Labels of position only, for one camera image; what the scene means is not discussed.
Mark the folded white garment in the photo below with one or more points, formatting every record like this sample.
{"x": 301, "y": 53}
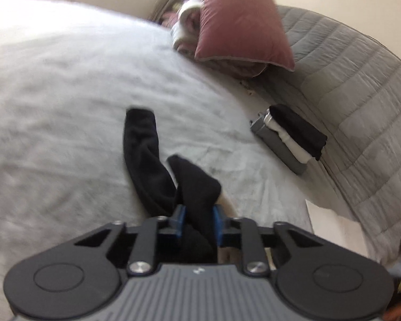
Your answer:
{"x": 295, "y": 147}

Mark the small pink cushion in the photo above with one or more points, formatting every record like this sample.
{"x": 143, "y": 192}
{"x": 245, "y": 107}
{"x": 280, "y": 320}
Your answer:
{"x": 169, "y": 18}

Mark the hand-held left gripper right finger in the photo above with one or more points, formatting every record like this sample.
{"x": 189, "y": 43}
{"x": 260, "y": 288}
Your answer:
{"x": 217, "y": 224}

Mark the folded black garment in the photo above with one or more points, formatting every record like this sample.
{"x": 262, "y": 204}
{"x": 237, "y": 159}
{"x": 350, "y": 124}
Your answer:
{"x": 304, "y": 130}

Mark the pink velvet pillow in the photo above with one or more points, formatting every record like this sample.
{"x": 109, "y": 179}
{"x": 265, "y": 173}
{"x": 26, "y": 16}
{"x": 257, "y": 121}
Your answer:
{"x": 240, "y": 20}

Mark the white folded blanket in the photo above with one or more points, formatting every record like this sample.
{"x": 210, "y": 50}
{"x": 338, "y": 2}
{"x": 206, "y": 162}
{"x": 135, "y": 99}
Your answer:
{"x": 185, "y": 36}
{"x": 188, "y": 10}

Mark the black sock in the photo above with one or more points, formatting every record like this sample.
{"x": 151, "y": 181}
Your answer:
{"x": 197, "y": 187}
{"x": 143, "y": 160}

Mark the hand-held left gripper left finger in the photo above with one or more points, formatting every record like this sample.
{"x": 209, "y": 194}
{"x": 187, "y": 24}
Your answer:
{"x": 180, "y": 221}

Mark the grey quilted headboard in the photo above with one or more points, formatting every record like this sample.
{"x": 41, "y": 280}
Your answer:
{"x": 354, "y": 90}

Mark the folded grey garment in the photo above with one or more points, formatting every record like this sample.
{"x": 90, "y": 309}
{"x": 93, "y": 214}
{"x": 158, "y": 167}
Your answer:
{"x": 277, "y": 147}

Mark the folded pink quilted blanket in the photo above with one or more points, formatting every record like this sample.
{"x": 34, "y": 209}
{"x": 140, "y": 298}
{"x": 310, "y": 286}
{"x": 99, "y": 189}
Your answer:
{"x": 244, "y": 68}

